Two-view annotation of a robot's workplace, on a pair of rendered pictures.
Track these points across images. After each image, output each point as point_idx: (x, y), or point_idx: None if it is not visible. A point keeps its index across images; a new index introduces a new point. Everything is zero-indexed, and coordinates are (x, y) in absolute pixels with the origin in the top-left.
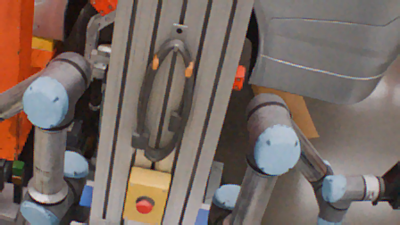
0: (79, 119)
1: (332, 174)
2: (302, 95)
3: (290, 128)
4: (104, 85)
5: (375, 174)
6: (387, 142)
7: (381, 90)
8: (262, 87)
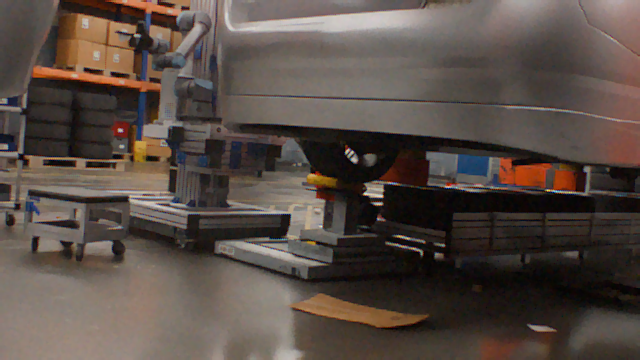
0: (368, 204)
1: (171, 56)
2: (359, 321)
3: (186, 11)
4: (347, 150)
5: (198, 305)
6: (222, 324)
7: (308, 357)
8: (395, 315)
